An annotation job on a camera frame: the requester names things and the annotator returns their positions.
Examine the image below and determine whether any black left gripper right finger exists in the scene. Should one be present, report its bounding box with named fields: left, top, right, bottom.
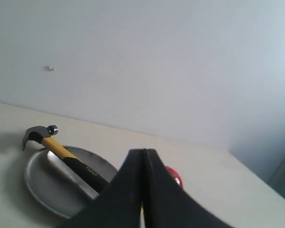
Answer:
left=142, top=149, right=231, bottom=228

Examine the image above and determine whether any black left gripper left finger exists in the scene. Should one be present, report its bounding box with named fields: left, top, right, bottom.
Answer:
left=59, top=149, right=143, bottom=228

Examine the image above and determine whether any yellow black claw hammer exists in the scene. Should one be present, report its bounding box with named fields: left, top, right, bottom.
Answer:
left=22, top=125, right=108, bottom=193

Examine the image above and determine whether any red dome push button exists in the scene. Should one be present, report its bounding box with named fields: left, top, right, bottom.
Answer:
left=165, top=166, right=183, bottom=189

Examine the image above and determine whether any round stainless steel plate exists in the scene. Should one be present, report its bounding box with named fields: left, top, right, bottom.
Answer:
left=24, top=145, right=119, bottom=219

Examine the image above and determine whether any small white wall hook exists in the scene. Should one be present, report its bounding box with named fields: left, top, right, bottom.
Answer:
left=44, top=66, right=55, bottom=71

